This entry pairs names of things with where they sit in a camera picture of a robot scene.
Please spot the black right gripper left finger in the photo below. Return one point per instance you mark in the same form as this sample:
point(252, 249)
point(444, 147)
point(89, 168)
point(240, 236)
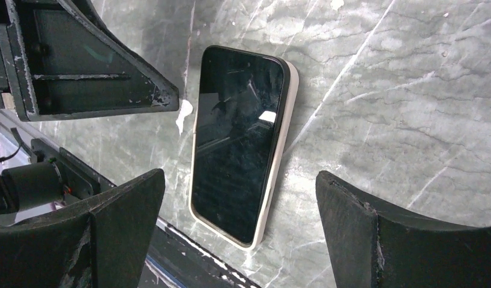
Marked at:
point(101, 241)

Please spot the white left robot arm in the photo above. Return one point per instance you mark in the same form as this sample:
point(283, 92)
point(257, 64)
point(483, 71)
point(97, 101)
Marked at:
point(40, 182)

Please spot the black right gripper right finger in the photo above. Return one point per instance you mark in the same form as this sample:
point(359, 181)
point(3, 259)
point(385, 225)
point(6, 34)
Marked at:
point(374, 243)

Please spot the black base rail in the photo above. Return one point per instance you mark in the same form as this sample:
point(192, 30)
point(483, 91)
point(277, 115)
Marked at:
point(173, 259)

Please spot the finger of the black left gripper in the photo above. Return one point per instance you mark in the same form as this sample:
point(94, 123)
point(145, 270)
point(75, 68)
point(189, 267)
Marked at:
point(59, 61)

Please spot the beige phone case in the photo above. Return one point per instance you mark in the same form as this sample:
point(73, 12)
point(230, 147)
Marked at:
point(234, 171)

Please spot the black phone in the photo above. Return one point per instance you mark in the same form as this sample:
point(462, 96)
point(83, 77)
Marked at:
point(244, 109)

